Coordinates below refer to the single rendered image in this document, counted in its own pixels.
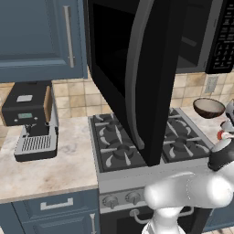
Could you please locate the silver base cupboard handle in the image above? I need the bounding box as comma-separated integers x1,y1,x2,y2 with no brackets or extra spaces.
89,212,98,234

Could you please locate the black microwave door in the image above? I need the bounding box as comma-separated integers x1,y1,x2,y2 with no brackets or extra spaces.
83,0,189,167

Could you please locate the brown coconut half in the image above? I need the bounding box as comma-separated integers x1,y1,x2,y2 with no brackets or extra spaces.
192,97,227,120

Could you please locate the grey wall socket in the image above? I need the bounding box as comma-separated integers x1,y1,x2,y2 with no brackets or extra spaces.
204,75,219,94

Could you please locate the silver stove knob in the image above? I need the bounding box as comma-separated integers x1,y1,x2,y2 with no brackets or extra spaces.
124,191,142,206
102,195,120,210

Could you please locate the grey microwave door handle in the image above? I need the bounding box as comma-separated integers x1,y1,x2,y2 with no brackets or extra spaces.
124,0,156,151

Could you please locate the black microwave oven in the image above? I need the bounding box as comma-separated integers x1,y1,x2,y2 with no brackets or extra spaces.
175,0,234,75

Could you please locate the silver wall cupboard handle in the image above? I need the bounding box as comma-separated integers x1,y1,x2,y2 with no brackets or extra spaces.
62,5,76,69

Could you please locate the stainless steel gas stove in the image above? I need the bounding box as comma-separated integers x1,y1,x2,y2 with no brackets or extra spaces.
87,107,216,234

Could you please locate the black and silver coffee machine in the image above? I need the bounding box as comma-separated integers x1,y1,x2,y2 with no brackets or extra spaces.
1,80,59,163

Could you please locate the blue base cupboard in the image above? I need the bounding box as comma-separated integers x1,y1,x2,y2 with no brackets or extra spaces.
203,208,234,233

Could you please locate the silver oven door handle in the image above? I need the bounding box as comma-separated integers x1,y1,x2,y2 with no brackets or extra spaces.
129,206,195,226

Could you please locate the blue wall cupboard door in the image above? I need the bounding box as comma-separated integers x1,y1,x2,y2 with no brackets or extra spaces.
0,0,89,83

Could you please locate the black oven door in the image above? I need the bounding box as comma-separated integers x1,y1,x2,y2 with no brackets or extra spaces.
99,206,213,234

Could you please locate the silver drawer handle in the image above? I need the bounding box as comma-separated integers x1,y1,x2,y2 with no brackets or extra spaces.
39,197,75,211

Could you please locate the blue base cupboard door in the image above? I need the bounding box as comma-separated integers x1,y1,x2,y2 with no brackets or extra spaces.
20,209,101,234

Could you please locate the blue drawer front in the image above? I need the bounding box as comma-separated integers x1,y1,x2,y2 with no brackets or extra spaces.
12,188,101,221

